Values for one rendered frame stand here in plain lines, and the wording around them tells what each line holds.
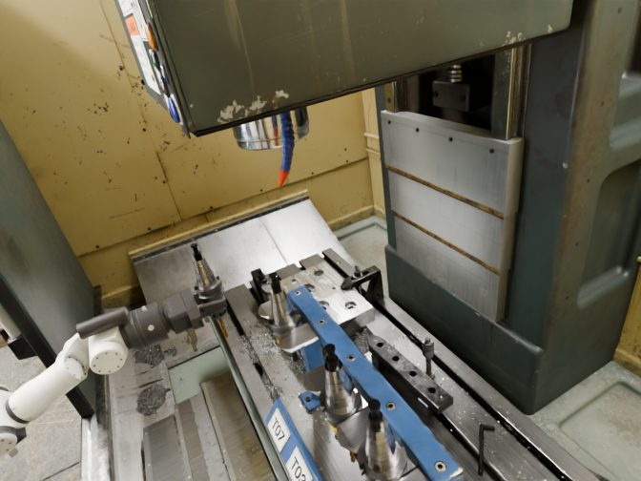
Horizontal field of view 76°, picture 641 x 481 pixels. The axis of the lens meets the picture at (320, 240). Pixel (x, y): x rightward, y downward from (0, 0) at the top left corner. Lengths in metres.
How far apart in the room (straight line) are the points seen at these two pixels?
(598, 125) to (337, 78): 0.57
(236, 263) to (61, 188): 0.75
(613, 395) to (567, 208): 0.75
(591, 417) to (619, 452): 0.11
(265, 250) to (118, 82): 0.90
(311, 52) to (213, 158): 1.42
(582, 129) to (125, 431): 1.47
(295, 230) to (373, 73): 1.48
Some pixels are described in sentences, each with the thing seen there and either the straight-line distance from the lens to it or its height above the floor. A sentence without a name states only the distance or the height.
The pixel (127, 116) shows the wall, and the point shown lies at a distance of 1.86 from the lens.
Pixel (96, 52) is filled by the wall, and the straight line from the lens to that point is 1.84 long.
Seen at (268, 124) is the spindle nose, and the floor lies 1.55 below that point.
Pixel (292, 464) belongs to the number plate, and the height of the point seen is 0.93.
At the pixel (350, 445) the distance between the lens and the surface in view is 0.63.
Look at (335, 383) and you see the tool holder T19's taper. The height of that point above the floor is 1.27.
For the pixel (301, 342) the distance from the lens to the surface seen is 0.77.
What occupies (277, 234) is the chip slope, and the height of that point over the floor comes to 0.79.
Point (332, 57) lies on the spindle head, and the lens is 0.58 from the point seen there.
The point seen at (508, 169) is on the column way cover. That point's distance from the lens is 0.99.
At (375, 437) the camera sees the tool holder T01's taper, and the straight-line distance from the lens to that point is 0.55.
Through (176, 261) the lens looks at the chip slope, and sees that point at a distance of 1.98.
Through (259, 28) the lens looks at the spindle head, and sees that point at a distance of 0.54.
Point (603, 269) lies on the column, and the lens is 1.36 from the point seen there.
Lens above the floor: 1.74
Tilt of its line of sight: 30 degrees down
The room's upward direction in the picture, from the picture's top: 11 degrees counter-clockwise
